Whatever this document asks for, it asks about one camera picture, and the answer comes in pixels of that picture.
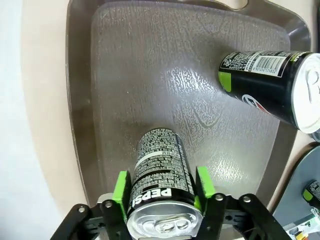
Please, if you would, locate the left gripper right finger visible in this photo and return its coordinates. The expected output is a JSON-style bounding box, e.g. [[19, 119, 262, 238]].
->
[[194, 166, 288, 240]]

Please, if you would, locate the black Pepsi can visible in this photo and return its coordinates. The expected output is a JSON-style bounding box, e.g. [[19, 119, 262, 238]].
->
[[217, 50, 320, 134], [302, 180, 320, 208], [126, 127, 205, 240]]

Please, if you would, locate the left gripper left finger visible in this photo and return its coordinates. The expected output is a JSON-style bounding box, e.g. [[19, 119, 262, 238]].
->
[[49, 170, 132, 240]]

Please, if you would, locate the brown plastic serving tray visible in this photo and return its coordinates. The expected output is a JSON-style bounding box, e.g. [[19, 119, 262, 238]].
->
[[64, 0, 313, 212]]

